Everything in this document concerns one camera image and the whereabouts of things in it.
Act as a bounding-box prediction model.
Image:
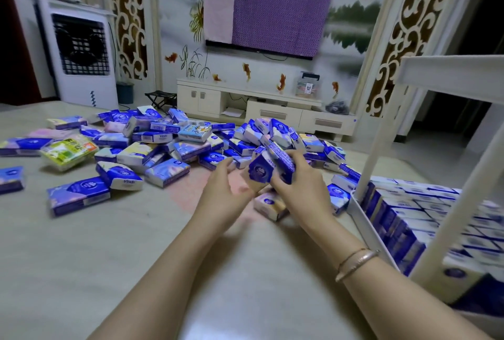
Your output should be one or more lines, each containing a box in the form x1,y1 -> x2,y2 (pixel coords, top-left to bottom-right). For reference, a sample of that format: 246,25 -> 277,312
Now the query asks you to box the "person's right hand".
270,150 -> 336,231

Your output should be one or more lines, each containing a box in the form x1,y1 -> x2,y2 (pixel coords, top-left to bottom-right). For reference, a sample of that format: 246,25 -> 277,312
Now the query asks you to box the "person's left hand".
195,157 -> 257,231

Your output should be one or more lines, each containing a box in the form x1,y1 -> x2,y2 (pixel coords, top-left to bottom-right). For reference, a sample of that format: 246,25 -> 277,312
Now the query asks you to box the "dark blue tissue packet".
248,151 -> 276,184

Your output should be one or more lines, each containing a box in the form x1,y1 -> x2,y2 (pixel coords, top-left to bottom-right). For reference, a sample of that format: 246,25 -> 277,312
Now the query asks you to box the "blue white tissue packet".
266,142 -> 296,185

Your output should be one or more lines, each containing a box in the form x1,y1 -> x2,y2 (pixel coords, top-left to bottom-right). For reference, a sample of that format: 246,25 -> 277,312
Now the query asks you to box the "person's right forearm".
295,216 -> 495,340

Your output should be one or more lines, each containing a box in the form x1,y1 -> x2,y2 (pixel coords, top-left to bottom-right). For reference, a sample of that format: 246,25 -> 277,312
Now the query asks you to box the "person's left forearm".
87,212 -> 237,340

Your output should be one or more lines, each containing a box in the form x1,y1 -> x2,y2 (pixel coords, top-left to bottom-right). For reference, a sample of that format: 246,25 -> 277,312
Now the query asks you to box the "beige tissue packet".
253,192 -> 290,222

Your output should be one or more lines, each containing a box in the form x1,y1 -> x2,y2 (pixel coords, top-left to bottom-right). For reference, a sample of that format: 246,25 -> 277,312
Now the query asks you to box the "light blue cartoon tissue packet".
177,123 -> 213,143

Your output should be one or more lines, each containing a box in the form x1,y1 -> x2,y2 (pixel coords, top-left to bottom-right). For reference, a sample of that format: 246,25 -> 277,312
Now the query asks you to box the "white television cabinet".
176,78 -> 357,142

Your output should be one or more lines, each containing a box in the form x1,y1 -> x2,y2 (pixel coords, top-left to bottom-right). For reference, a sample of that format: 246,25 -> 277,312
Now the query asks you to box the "pile of blue tissue packs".
0,105 -> 362,218

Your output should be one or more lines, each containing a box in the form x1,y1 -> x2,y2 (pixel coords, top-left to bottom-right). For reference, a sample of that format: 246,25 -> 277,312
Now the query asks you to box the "black bundle on cabinet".
325,100 -> 350,115

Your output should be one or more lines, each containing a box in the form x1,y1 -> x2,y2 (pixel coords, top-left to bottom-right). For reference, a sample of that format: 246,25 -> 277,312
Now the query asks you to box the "black folding stool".
144,91 -> 177,112

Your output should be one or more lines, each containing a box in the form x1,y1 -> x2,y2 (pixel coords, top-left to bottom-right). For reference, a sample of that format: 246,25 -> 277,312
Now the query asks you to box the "clear plastic storage box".
296,72 -> 321,99

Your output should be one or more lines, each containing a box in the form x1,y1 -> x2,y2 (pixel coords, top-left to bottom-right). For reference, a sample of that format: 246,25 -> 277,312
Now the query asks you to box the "dark blue waste bin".
116,82 -> 135,105

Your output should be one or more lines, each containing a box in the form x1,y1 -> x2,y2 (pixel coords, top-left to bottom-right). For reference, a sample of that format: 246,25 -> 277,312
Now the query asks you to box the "row of shelved tissue packs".
360,176 -> 504,315

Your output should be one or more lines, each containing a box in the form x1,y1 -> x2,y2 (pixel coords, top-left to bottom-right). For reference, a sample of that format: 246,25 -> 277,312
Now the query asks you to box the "green yellow tissue packet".
40,134 -> 99,172

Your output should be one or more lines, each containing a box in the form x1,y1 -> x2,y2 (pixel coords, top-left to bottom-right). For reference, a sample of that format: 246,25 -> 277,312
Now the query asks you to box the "purple television dust cover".
203,0 -> 335,58

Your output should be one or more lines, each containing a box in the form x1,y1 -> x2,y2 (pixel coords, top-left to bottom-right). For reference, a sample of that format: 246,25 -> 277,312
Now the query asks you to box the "pink tissue packet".
27,127 -> 75,140

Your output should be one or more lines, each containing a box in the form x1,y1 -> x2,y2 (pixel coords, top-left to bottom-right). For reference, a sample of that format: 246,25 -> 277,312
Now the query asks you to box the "white air cooler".
33,0 -> 119,111

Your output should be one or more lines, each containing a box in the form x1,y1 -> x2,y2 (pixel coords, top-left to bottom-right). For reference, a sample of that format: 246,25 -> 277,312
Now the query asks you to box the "white shelf rack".
346,54 -> 504,340

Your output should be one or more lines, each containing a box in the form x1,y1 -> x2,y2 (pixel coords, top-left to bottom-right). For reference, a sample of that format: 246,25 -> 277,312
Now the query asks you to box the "thin gold bracelet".
337,248 -> 369,273

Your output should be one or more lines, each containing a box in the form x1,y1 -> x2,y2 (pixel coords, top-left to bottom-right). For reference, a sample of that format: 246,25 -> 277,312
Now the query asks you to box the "thick rose gold bracelet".
335,249 -> 381,284

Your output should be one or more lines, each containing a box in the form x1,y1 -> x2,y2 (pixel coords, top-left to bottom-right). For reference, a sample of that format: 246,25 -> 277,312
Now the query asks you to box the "carved lattice wall panel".
106,0 -> 149,81
365,0 -> 465,118

